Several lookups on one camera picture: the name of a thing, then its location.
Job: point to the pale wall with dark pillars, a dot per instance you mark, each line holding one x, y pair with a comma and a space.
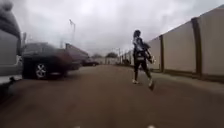
180, 46

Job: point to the person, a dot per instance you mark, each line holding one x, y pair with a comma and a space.
140, 58

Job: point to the silver car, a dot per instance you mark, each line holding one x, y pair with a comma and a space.
8, 46

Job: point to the dark red vehicle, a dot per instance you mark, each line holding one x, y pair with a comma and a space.
78, 55

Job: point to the distant pale wall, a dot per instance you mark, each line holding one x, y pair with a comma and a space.
110, 61

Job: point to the distant dark car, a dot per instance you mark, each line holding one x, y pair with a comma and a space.
91, 62

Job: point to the brown dirt road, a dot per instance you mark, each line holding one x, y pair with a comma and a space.
110, 100

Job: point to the street lamp pole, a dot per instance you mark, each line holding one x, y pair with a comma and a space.
73, 31

